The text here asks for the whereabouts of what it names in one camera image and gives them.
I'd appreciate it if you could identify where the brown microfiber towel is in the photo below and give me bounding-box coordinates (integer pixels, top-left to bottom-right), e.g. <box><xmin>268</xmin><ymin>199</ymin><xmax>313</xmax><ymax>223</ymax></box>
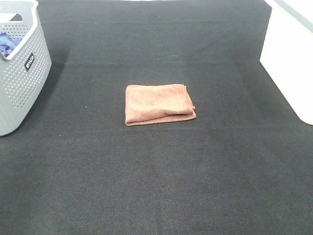
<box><xmin>125</xmin><ymin>84</ymin><xmax>196</xmax><ymax>126</ymax></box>

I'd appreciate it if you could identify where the blue cloth in basket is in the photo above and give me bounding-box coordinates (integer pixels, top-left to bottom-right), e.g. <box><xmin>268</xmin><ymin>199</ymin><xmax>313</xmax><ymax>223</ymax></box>
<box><xmin>0</xmin><ymin>32</ymin><xmax>21</xmax><ymax>57</ymax></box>

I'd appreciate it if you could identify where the white woven storage basket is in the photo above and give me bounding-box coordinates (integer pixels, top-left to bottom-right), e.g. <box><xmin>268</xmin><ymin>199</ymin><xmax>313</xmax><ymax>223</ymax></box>
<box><xmin>260</xmin><ymin>0</ymin><xmax>313</xmax><ymax>125</ymax></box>

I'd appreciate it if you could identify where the grey perforated laundry basket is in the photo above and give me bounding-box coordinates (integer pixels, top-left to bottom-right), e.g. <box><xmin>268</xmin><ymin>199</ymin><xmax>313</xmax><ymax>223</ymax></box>
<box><xmin>0</xmin><ymin>0</ymin><xmax>52</xmax><ymax>136</ymax></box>

